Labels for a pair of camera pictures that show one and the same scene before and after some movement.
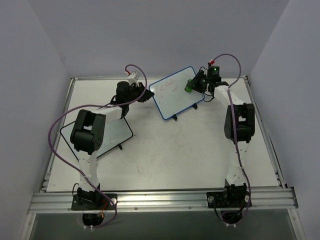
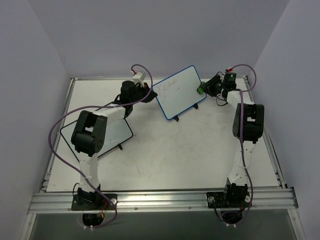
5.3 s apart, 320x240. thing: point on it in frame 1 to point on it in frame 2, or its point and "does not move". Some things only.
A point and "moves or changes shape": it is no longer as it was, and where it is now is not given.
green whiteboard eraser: (188, 89) moves or changes shape
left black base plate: (104, 203) does not move
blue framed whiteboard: (170, 95) does not move
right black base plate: (228, 199) does not move
